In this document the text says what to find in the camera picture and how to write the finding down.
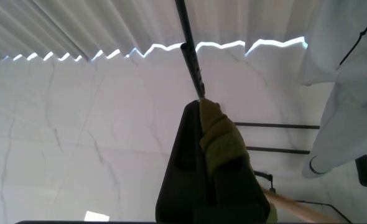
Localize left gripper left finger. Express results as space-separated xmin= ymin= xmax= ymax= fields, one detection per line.
xmin=155 ymin=100 xmax=210 ymax=223

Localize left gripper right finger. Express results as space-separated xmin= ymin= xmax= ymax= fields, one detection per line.
xmin=208 ymin=158 xmax=271 ymax=223

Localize green garment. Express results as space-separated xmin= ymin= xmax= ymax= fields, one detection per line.
xmin=198 ymin=98 xmax=278 ymax=223

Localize pink clothes hanger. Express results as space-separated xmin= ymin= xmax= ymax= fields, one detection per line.
xmin=261 ymin=186 xmax=341 ymax=223

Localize pale grey shorts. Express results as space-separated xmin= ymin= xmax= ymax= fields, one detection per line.
xmin=297 ymin=0 xmax=367 ymax=180

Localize black clothes rack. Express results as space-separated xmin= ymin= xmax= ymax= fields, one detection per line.
xmin=174 ymin=0 xmax=367 ymax=187

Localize white curtain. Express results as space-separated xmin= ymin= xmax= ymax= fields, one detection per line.
xmin=0 ymin=0 xmax=324 ymax=62

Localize black cable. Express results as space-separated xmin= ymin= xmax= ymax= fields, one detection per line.
xmin=253 ymin=170 xmax=277 ymax=194

